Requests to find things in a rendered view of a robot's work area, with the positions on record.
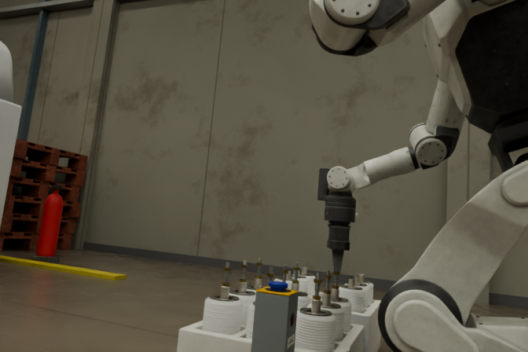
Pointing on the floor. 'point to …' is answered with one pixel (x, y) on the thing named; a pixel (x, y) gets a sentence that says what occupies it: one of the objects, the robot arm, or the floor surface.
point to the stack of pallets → (28, 215)
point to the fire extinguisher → (49, 228)
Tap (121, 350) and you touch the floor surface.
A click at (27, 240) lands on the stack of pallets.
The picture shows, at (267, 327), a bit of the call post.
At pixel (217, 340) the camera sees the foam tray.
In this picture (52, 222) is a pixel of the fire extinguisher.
